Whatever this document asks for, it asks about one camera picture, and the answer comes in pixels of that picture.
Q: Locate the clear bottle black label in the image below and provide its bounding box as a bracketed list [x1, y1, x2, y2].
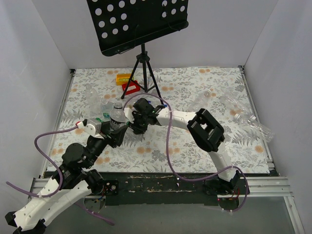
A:
[110, 102, 126, 130]

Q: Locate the clear bottle lemon label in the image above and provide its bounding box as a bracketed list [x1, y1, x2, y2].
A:
[101, 99, 114, 121]

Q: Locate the clear bottle white cap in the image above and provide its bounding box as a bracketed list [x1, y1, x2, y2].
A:
[85, 84, 101, 114]

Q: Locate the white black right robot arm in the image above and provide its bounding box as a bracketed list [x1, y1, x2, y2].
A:
[124, 98, 240, 195]

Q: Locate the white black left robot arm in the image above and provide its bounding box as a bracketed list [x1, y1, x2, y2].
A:
[5, 118, 128, 234]

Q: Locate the clear bottle blue label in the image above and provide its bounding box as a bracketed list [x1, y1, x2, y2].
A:
[148, 100, 167, 108]

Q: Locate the small clear bottle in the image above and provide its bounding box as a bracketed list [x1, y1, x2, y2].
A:
[187, 90, 211, 112]

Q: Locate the floral patterned table mat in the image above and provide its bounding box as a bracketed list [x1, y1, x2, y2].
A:
[59, 67, 269, 174]

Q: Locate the red plastic box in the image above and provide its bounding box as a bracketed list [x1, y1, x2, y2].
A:
[121, 80, 141, 95]

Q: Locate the yellow plastic box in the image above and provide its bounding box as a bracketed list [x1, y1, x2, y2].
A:
[116, 73, 131, 86]

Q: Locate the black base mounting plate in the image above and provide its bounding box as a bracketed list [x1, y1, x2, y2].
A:
[42, 171, 280, 207]

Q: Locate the black perforated music stand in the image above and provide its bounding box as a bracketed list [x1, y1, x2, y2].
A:
[87, 0, 189, 93]

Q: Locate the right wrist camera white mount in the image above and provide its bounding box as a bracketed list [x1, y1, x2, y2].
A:
[123, 107, 134, 123]

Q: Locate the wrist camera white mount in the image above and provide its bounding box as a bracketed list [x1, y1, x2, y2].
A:
[76, 118, 104, 139]
[123, 107, 134, 123]

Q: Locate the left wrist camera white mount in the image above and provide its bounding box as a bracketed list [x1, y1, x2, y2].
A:
[76, 118, 104, 139]

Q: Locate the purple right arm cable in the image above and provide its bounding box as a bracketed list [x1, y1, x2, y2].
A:
[123, 94, 251, 213]

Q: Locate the aluminium frame rail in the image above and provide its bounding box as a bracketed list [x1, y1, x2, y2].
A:
[19, 65, 305, 234]

